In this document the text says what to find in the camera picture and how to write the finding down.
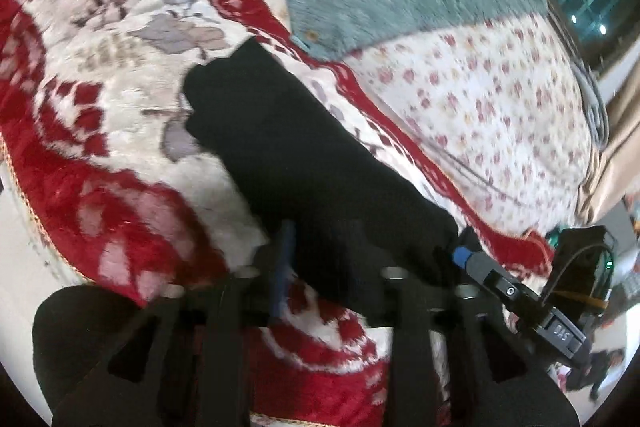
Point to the beige cloth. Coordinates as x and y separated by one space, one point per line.
612 157

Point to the red and white floral blanket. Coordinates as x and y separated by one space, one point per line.
100 57

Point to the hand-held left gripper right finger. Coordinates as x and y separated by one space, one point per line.
407 307

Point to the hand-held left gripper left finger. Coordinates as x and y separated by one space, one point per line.
282 267

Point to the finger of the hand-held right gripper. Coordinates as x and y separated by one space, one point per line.
500 284

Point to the black pants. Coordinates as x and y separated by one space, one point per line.
310 157

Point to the small-flower print bed sheet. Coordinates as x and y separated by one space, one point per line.
475 97

